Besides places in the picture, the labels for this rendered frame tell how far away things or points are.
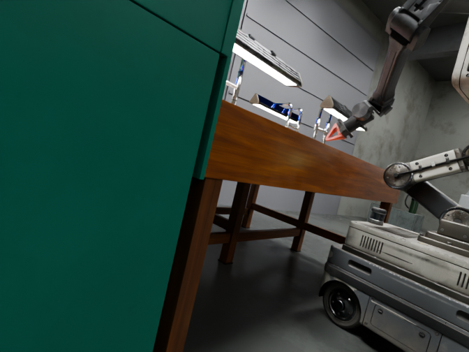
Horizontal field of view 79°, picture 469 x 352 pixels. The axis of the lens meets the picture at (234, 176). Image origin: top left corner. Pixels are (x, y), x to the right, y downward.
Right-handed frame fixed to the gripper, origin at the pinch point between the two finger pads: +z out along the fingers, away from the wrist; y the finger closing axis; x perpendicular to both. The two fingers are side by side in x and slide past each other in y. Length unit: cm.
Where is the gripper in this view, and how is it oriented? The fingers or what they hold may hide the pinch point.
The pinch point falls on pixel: (327, 138)
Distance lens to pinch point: 132.1
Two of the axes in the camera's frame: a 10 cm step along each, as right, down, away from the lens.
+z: -7.3, 4.7, 4.9
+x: 2.7, 8.7, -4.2
